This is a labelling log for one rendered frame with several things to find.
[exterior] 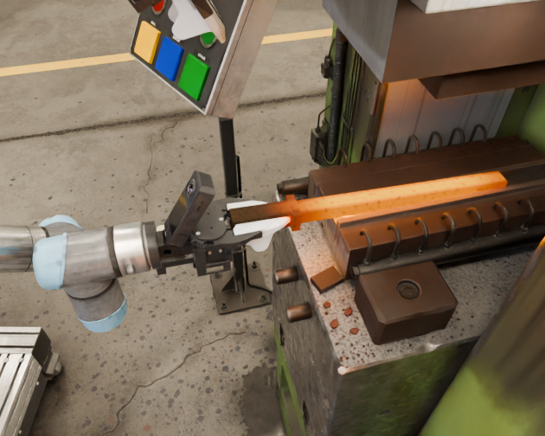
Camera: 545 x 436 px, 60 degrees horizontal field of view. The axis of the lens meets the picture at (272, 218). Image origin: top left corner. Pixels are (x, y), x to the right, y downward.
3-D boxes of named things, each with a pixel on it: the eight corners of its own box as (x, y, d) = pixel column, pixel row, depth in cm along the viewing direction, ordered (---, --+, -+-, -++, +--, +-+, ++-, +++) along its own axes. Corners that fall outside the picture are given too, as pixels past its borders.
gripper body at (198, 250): (227, 234, 79) (152, 248, 76) (223, 197, 72) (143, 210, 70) (235, 271, 73) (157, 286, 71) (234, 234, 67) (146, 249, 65)
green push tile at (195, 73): (195, 100, 100) (207, 66, 97) (177, 86, 104) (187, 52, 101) (202, 102, 101) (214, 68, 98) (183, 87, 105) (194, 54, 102)
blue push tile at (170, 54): (171, 81, 106) (181, 48, 102) (154, 68, 109) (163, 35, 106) (178, 82, 107) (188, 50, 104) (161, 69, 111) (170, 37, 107)
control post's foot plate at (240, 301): (217, 317, 176) (214, 304, 170) (208, 271, 191) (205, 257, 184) (273, 304, 180) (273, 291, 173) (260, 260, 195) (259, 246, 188)
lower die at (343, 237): (344, 280, 76) (350, 246, 70) (307, 195, 90) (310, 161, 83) (569, 231, 84) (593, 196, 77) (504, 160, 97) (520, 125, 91)
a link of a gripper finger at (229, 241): (258, 223, 72) (201, 231, 71) (258, 215, 71) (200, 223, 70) (264, 246, 69) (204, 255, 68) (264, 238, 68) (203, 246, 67)
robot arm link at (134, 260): (112, 214, 69) (113, 257, 64) (144, 209, 70) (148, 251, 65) (123, 247, 75) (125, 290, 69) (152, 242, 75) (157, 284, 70)
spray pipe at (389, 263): (354, 286, 73) (356, 275, 71) (348, 272, 74) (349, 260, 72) (549, 243, 78) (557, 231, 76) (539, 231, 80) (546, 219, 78)
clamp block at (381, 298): (374, 347, 68) (381, 323, 64) (352, 298, 74) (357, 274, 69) (449, 329, 70) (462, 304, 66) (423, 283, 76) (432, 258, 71)
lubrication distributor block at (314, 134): (314, 176, 121) (318, 132, 111) (307, 161, 125) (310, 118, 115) (327, 174, 121) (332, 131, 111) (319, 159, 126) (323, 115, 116)
